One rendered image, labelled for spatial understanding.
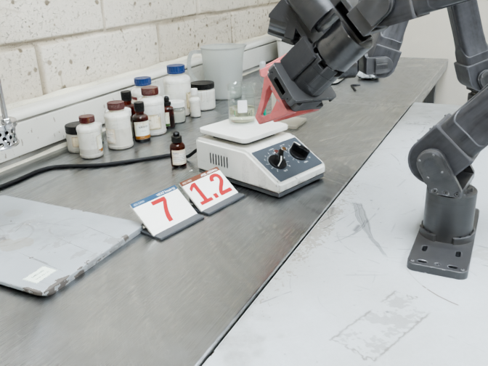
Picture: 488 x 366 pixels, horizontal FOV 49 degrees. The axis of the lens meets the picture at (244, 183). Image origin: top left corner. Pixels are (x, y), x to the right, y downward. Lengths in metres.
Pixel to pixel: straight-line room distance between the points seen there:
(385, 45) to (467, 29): 0.18
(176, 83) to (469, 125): 0.87
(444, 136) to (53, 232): 0.54
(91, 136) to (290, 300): 0.64
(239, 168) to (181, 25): 0.85
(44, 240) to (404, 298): 0.48
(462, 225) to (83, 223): 0.53
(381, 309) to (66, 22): 0.96
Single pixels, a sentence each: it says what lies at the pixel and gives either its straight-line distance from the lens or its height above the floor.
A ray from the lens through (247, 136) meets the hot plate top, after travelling 0.90.
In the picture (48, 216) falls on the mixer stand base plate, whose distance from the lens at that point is 0.86.
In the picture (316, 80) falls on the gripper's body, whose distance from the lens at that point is 0.74.
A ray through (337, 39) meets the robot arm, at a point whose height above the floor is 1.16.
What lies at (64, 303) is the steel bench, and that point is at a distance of 0.66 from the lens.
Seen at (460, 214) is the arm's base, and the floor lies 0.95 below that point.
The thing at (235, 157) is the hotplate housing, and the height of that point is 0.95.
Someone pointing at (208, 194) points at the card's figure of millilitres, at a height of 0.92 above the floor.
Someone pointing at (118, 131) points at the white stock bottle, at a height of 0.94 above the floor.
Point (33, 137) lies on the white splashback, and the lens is 1.18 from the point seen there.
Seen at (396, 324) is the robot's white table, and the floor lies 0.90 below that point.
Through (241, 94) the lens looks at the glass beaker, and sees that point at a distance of 0.96.
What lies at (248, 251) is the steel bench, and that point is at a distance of 0.71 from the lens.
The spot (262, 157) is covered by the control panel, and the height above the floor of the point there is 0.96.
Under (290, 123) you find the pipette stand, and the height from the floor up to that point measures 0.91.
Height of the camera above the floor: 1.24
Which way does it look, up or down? 21 degrees down
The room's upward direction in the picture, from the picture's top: 2 degrees counter-clockwise
